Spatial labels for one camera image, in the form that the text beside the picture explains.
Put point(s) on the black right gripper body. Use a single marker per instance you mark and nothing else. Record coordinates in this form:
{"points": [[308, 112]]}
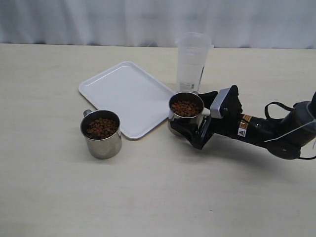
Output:
{"points": [[232, 110]]}

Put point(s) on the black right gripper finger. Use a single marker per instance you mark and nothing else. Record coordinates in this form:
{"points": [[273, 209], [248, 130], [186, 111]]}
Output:
{"points": [[208, 98], [190, 131]]}

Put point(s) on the steel mug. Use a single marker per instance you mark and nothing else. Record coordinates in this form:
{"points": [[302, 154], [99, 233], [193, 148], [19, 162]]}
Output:
{"points": [[187, 107], [101, 130]]}

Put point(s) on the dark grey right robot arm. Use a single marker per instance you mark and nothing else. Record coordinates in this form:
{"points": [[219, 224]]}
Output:
{"points": [[255, 131]]}

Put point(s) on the clear plastic tumbler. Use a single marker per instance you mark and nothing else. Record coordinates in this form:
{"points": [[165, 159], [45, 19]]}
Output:
{"points": [[192, 53]]}

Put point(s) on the white rectangular plastic tray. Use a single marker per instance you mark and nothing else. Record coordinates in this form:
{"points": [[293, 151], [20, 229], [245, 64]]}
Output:
{"points": [[139, 100]]}

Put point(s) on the white curtain backdrop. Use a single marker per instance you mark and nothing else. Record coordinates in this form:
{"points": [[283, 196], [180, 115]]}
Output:
{"points": [[159, 23]]}

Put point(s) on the white right zip tie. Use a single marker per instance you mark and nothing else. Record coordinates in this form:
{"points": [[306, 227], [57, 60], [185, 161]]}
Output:
{"points": [[304, 139]]}

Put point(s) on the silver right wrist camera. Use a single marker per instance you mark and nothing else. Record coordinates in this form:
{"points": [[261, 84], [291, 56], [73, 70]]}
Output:
{"points": [[215, 107]]}

